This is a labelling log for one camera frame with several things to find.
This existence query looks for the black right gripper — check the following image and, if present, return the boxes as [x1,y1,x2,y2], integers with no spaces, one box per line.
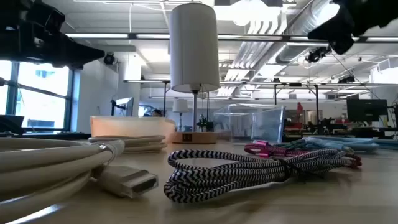
[307,0,398,55]

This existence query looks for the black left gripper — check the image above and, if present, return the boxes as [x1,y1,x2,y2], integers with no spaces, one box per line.
[0,0,106,70]

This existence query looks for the light blue grey cable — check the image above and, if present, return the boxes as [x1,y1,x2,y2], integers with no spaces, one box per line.
[303,136,398,153]

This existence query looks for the teal braided cable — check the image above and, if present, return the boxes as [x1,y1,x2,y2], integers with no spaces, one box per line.
[273,139,315,150]

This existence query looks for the red braided cable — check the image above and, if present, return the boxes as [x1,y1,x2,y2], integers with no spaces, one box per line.
[244,139,363,169]

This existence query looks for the black computer monitor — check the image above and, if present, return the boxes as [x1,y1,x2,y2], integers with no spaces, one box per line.
[346,98,389,123]

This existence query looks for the orange plastic tray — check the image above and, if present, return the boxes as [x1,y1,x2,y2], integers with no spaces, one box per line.
[89,115,177,144]

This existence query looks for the cluttered background workbench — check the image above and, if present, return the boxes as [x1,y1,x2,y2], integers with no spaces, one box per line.
[282,101,398,141]

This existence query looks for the dark laptop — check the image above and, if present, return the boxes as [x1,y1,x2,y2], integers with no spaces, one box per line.
[0,114,25,135]

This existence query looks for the small background table lamp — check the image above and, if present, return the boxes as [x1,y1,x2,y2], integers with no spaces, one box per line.
[172,98,190,131]

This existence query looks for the white shade wooden base lamp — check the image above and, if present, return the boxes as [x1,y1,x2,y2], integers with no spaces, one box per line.
[169,2,221,145]

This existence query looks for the clear plastic bin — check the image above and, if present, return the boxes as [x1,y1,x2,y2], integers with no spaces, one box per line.
[213,104,286,143]

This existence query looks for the silver ceiling air duct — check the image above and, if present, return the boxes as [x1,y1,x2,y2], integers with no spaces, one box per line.
[275,0,341,65]

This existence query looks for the black mounted camera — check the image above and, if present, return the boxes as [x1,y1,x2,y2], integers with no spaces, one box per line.
[305,46,332,63]
[103,52,116,66]

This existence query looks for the window with dark frame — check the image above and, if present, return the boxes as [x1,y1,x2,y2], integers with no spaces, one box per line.
[0,60,76,132]

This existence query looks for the black overhead frame bar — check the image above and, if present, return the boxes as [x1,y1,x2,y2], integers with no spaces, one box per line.
[65,32,398,44]

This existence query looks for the black background station frame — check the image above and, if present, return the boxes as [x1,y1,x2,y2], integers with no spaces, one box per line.
[123,79,398,125]

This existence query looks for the black white braided cable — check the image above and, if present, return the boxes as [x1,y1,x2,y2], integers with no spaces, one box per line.
[164,148,355,203]

